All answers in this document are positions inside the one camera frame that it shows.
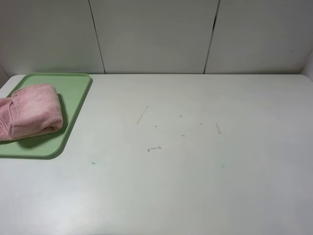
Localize green plastic tray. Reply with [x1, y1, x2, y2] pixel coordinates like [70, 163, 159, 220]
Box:
[0, 73, 92, 159]

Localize pink terry towel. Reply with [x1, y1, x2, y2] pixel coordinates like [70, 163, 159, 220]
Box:
[0, 84, 63, 141]

